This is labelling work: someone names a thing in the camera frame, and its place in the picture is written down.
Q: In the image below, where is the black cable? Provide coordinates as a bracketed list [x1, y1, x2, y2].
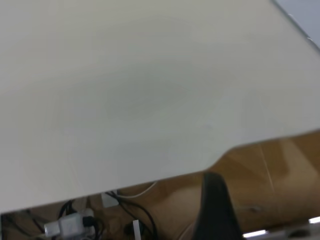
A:
[104, 191, 157, 240]

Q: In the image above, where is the white power adapter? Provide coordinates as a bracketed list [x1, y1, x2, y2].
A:
[44, 212, 87, 238]

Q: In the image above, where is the black plug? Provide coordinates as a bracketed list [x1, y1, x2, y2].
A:
[82, 215, 97, 229]

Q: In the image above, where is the white plastic strip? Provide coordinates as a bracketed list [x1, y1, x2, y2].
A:
[132, 219, 141, 240]

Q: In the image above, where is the small grey box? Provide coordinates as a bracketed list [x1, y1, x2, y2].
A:
[100, 191, 119, 208]

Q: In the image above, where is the white cable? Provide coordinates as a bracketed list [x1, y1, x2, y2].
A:
[116, 181, 159, 199]

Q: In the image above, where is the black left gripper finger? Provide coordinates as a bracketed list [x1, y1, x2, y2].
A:
[193, 171, 243, 240]

